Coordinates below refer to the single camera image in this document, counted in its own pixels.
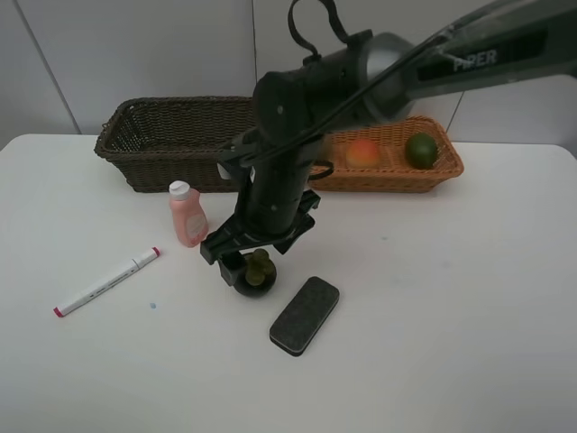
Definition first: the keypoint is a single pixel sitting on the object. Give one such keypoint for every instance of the green lime fruit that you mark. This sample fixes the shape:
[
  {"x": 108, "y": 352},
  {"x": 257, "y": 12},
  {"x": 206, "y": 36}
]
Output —
[{"x": 421, "y": 151}]

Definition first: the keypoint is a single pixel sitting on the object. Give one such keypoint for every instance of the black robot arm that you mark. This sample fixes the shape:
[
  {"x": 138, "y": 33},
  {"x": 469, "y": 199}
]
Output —
[{"x": 374, "y": 79}]

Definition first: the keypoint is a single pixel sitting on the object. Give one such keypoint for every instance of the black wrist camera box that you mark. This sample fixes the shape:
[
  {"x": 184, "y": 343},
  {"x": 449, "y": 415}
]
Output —
[{"x": 229, "y": 162}]

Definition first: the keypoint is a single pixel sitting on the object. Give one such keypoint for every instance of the dark brown wicker basket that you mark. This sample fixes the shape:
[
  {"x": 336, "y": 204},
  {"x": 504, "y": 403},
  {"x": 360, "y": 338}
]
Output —
[{"x": 154, "y": 141}]

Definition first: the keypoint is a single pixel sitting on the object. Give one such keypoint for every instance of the white marker red caps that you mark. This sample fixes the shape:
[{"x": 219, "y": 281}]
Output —
[{"x": 126, "y": 270}]

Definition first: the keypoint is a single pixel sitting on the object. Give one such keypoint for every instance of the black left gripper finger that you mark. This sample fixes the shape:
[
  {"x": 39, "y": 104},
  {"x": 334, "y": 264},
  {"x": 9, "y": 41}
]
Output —
[{"x": 232, "y": 266}]

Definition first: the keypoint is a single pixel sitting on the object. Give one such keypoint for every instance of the pink bottle white cap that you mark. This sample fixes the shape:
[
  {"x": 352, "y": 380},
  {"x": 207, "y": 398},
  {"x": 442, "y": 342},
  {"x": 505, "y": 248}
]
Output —
[{"x": 189, "y": 218}]

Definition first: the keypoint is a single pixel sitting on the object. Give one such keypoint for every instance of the orange peach fruit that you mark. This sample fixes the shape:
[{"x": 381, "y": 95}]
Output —
[{"x": 362, "y": 154}]

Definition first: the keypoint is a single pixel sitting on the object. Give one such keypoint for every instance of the dark grey whiteboard eraser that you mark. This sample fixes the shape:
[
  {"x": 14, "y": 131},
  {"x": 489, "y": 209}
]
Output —
[{"x": 297, "y": 324}]

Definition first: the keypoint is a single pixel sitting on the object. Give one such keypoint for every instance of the orange wicker basket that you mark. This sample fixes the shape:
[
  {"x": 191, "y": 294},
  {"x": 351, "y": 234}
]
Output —
[{"x": 394, "y": 174}]

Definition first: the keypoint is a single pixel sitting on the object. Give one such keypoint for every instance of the dark mangosteen fruit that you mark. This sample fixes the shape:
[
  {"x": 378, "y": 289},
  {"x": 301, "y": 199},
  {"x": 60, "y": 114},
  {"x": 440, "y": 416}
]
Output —
[{"x": 258, "y": 276}]

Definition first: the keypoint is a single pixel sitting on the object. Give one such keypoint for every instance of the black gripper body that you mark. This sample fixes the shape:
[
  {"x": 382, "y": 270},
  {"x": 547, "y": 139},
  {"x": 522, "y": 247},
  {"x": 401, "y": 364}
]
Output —
[{"x": 272, "y": 203}]

